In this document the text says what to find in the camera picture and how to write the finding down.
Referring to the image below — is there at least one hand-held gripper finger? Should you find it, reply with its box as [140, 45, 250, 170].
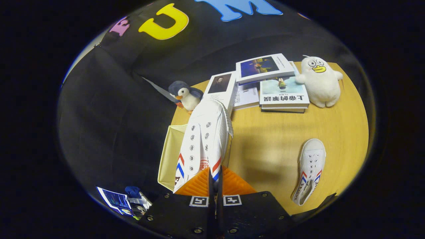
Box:
[138, 166, 218, 239]
[216, 165, 294, 239]

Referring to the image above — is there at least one white canvas shoe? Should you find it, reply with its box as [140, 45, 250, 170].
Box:
[291, 138, 327, 206]
[173, 99, 234, 194]

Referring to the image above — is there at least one cream fabric storage box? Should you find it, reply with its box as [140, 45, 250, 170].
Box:
[157, 124, 188, 192]

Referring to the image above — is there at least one blue soft object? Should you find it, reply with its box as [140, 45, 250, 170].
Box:
[125, 186, 142, 199]

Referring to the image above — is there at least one penguin plush toy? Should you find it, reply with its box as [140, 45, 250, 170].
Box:
[168, 81, 204, 115]

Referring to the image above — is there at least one white printed booklet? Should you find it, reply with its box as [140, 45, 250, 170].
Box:
[233, 81, 260, 111]

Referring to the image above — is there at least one computer monitor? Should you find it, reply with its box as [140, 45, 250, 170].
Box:
[96, 186, 133, 216]

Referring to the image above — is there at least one white book with portrait cover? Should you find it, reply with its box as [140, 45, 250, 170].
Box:
[202, 71, 239, 117]

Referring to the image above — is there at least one thick book with pale cover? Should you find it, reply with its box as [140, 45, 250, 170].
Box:
[259, 61, 310, 113]

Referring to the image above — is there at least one book with blue photo cover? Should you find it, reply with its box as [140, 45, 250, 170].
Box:
[236, 53, 295, 85]

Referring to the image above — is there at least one white duck plush toy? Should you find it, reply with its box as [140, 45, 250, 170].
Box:
[295, 55, 343, 109]

